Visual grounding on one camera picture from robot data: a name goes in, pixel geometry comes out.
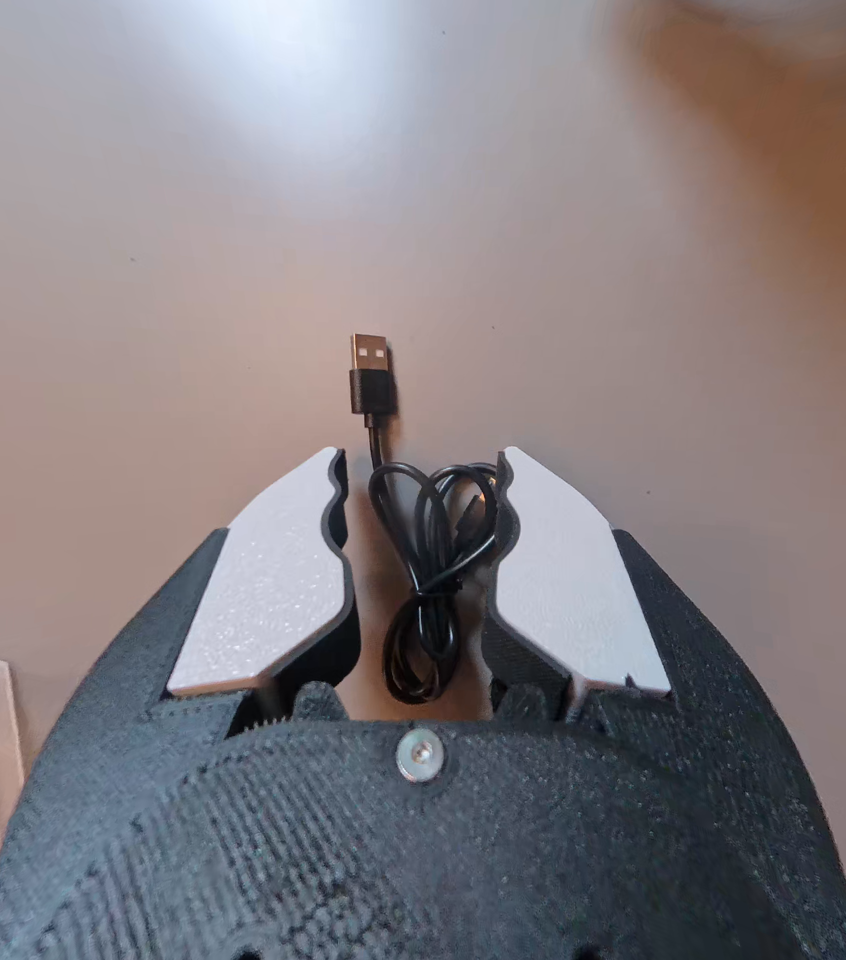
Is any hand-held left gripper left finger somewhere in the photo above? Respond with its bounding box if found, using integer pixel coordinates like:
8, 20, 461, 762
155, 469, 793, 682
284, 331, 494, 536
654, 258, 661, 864
165, 446, 363, 714

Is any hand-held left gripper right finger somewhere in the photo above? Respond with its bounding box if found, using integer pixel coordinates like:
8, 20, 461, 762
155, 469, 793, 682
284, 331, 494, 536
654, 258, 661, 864
481, 446, 673, 717

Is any black usb cable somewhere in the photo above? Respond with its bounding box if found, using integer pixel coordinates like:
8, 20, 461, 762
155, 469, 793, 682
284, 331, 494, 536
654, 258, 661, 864
350, 332, 503, 706

